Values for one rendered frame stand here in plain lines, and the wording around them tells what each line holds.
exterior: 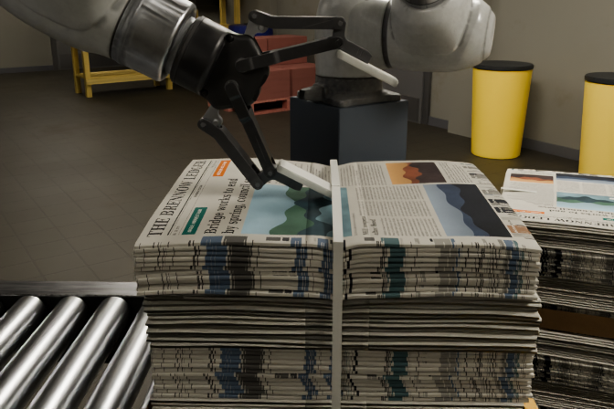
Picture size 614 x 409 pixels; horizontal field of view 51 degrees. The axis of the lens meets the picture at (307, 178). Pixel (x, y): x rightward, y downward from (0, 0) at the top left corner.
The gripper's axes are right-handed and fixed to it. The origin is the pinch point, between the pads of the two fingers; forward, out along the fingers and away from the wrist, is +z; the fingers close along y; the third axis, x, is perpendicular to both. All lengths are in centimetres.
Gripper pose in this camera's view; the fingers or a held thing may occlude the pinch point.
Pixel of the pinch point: (355, 134)
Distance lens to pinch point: 69.9
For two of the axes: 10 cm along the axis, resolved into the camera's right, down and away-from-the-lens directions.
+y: -4.5, 8.5, 2.6
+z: 8.9, 4.4, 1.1
